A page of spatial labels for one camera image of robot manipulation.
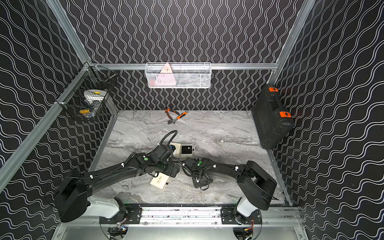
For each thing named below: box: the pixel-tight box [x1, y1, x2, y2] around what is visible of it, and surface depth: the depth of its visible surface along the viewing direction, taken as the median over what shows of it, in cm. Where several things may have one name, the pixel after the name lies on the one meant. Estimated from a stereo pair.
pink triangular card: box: [154, 63, 177, 86], surface depth 92 cm
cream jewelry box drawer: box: [180, 144, 193, 156], surface depth 99 cm
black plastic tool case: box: [252, 83, 295, 150], surface depth 91 cm
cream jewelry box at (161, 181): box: [150, 172, 170, 191], surface depth 85 cm
